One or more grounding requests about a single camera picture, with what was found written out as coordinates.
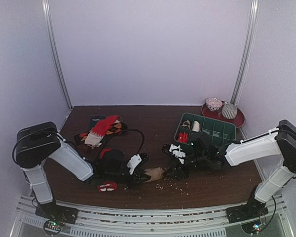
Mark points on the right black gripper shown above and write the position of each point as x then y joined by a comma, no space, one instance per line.
180,168

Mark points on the dark blue sock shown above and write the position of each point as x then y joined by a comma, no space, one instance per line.
94,120

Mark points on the rolled patterned sock in tray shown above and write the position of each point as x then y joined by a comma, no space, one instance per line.
186,124

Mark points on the red sock pair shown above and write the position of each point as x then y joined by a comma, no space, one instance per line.
107,186

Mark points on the argyle black orange sock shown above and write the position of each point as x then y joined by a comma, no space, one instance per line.
116,128

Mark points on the left circuit board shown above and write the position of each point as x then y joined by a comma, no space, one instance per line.
53,228

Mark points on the striped grey cup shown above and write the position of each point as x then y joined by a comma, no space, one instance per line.
229,110

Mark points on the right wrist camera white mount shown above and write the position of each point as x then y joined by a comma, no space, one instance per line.
178,153

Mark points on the green divided organizer tray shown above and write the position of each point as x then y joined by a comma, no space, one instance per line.
221,132

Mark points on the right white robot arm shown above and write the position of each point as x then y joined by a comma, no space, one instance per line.
278,141

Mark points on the red white sock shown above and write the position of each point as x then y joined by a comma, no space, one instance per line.
98,132

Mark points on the right circuit board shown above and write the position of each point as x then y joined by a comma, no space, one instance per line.
253,228

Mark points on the aluminium frame post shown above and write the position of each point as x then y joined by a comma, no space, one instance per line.
248,46
55,55

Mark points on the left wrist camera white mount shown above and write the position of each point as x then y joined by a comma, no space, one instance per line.
133,162

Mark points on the dark red plate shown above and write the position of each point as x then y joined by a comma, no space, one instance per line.
238,121

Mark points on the front aluminium rail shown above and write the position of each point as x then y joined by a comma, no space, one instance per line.
93,221

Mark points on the circuit board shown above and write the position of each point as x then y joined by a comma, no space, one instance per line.
53,228
253,228

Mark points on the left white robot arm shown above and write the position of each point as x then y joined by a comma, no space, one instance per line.
40,142

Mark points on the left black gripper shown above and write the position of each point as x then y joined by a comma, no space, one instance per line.
137,176

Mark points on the rolled cream sock in tray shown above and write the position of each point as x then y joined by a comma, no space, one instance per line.
196,126

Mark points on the rolled red sock in tray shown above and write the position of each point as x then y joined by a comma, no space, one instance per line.
182,137

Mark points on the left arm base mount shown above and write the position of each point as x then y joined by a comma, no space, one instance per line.
57,213

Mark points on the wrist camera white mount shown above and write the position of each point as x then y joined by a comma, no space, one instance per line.
178,153
133,162

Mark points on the right aluminium frame post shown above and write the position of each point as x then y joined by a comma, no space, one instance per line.
248,46

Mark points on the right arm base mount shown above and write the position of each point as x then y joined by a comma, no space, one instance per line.
252,209

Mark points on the tan ribbed sock pair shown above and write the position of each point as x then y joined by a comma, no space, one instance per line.
155,174

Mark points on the left aluminium frame post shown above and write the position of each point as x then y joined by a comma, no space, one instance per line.
55,55

